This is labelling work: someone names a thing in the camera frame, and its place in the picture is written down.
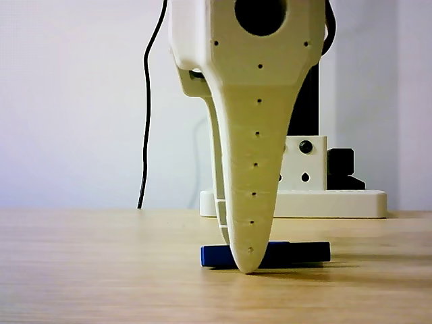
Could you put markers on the blue clothes peg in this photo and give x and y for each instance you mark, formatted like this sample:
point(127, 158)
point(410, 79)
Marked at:
point(297, 253)

